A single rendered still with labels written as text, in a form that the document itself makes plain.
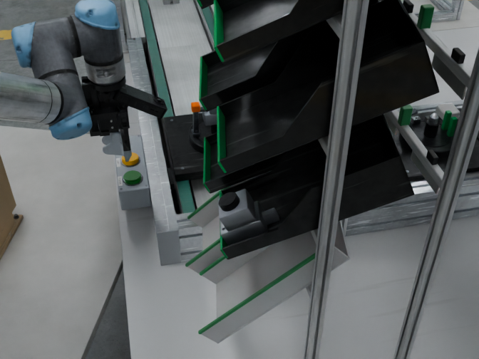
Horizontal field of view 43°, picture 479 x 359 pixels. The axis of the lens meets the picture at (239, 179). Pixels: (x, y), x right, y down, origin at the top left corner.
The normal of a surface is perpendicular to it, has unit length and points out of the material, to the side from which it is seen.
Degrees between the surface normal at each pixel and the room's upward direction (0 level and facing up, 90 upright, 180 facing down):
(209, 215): 90
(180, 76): 0
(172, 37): 0
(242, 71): 25
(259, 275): 45
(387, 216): 90
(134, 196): 90
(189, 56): 0
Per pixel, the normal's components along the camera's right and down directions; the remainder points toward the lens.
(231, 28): -0.42, -0.69
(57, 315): 0.00, -0.77
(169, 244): 0.21, 0.63
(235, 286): -0.71, -0.53
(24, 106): 0.81, 0.45
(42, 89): 0.82, -0.43
